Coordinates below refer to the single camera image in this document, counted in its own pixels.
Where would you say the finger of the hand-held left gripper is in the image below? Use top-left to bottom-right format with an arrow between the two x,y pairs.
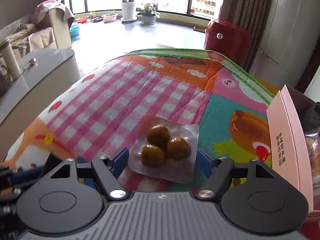
0,164 -> 44,189
0,189 -> 22,214

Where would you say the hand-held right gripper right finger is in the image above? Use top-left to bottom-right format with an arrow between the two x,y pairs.
196,149 -> 275,202

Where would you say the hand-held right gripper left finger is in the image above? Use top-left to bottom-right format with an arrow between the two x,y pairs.
49,148 -> 130,202

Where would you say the clear packet of brown chestnuts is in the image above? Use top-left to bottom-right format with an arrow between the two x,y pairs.
127,114 -> 200,183

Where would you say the pink cardboard box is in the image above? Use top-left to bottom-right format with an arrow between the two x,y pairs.
266,84 -> 320,214

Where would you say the colourful printed play mat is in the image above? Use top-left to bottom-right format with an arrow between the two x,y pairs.
4,48 -> 281,193

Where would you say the white cylindrical flask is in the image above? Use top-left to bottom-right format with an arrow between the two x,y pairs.
0,39 -> 23,81

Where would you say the red round barrel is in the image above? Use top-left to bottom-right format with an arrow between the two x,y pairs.
204,19 -> 252,66

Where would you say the blue plastic basin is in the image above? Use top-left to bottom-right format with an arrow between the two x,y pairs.
69,24 -> 81,38

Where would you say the beige sofa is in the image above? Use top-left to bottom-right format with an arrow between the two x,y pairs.
0,0 -> 75,55

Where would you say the pink plastic basin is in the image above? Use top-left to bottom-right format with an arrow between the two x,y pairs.
102,13 -> 119,23

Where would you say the flowering plant in white pot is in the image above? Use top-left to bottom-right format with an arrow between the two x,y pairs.
136,2 -> 161,26

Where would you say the tall white flower vase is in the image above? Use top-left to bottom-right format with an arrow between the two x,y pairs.
121,0 -> 137,20

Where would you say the pleated curtain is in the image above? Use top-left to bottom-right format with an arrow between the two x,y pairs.
219,0 -> 276,68

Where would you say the white cabinet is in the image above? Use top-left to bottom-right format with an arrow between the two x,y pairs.
250,0 -> 320,94

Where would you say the printed blanket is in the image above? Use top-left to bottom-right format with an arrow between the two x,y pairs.
31,0 -> 75,25

